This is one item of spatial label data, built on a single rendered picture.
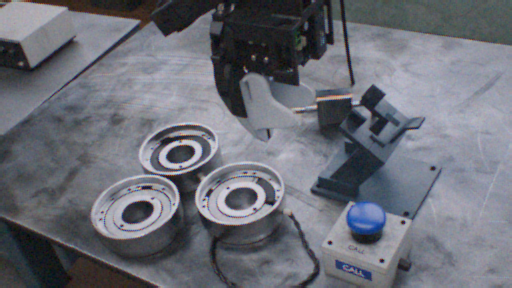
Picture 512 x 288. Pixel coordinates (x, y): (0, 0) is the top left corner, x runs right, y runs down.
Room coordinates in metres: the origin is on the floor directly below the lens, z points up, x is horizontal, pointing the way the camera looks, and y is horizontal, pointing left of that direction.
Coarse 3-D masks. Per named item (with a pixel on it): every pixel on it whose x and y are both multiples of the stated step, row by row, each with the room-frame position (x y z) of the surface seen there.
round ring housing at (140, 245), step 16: (144, 176) 0.59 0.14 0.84; (112, 192) 0.58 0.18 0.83; (128, 192) 0.58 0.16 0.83; (176, 192) 0.55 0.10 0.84; (96, 208) 0.55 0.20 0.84; (128, 208) 0.56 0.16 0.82; (144, 208) 0.56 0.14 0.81; (160, 208) 0.54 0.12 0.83; (176, 208) 0.52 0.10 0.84; (96, 224) 0.53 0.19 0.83; (128, 224) 0.52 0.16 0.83; (144, 224) 0.52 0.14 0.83; (160, 224) 0.50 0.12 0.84; (176, 224) 0.51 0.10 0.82; (112, 240) 0.50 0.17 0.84; (128, 240) 0.49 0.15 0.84; (144, 240) 0.49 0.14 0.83; (160, 240) 0.50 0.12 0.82; (128, 256) 0.50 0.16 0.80; (144, 256) 0.49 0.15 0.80
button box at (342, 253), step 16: (336, 224) 0.45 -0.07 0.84; (400, 224) 0.43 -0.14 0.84; (336, 240) 0.43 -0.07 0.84; (352, 240) 0.42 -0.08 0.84; (368, 240) 0.41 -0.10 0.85; (384, 240) 0.41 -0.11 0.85; (400, 240) 0.41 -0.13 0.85; (336, 256) 0.41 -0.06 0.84; (352, 256) 0.40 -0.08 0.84; (368, 256) 0.40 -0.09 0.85; (384, 256) 0.39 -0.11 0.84; (400, 256) 0.41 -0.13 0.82; (336, 272) 0.41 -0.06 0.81; (352, 272) 0.40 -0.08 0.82; (368, 272) 0.39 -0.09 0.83; (384, 272) 0.38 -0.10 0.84
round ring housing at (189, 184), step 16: (176, 128) 0.68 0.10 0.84; (192, 128) 0.68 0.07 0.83; (208, 128) 0.66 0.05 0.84; (144, 144) 0.65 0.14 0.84; (176, 144) 0.66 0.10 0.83; (192, 144) 0.65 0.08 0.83; (144, 160) 0.64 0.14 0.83; (160, 160) 0.63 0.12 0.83; (176, 160) 0.65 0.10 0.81; (192, 160) 0.62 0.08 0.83; (208, 160) 0.60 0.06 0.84; (160, 176) 0.59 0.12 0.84; (176, 176) 0.58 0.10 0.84; (192, 176) 0.58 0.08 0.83
